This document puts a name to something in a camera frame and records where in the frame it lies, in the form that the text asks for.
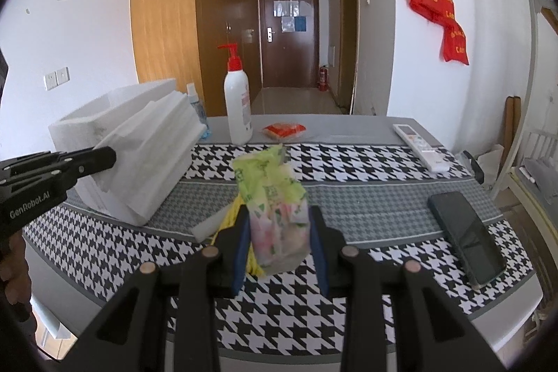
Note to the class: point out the black smartphone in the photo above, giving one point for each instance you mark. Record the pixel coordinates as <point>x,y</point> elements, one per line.
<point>474,246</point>

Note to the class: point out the double wall socket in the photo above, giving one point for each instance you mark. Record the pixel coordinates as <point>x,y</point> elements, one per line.
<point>57,78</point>

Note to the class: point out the person's left hand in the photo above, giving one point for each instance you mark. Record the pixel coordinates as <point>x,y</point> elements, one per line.
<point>15,277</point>

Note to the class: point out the orange snack packet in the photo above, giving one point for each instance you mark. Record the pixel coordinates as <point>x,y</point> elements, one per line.
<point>283,131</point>

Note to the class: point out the red fire extinguisher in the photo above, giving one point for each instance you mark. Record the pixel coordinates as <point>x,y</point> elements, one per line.
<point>323,79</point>

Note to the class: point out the white pump bottle red cap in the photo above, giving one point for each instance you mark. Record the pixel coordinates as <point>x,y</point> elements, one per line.
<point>237,97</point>

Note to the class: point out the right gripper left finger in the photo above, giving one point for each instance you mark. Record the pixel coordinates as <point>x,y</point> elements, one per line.
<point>130,331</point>

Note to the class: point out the white remote control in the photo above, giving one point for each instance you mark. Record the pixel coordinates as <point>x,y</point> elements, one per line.
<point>427,154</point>

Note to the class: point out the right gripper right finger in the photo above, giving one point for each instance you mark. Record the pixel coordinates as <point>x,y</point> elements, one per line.
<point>431,331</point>

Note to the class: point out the yellow cloth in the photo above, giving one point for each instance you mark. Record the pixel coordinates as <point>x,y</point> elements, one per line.
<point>231,223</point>

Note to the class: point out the red hanging cloth bag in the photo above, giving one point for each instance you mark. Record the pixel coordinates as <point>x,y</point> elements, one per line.
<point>442,12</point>

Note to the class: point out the small clear blue bottle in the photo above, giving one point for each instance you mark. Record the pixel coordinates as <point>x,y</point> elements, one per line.
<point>196,103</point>

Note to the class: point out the dark brown entrance door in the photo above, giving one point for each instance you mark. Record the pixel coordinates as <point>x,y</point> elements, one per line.
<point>290,34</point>

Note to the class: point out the side door frame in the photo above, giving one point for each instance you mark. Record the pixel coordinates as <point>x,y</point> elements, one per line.
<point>349,51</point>

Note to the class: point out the wooden wardrobe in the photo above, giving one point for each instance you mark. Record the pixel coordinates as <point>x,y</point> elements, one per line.
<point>185,40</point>

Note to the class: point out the white foam box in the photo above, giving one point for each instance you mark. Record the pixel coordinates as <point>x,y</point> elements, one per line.
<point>152,128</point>

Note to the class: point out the white metal bunk bed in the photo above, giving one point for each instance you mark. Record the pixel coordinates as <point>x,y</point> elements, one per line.
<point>530,168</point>

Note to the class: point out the green tissue pack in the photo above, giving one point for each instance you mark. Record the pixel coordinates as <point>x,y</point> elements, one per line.
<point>278,209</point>

